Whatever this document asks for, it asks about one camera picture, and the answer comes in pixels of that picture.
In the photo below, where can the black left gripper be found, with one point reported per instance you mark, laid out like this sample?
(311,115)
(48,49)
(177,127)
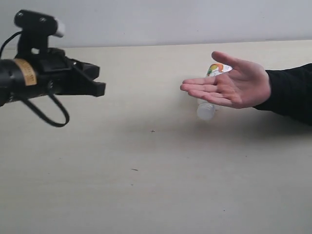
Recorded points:
(58,74)

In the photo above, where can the white fruit label bottle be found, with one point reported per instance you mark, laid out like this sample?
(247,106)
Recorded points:
(205,110)

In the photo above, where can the black sleeved forearm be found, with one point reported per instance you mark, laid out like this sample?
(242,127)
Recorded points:
(291,93)

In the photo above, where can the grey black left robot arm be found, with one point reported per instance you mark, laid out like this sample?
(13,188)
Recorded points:
(34,75)

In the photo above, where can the person's open bare hand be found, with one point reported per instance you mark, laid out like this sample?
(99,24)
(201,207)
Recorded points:
(246,85)

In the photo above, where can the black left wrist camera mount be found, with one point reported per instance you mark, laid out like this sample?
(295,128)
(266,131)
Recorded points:
(36,28)

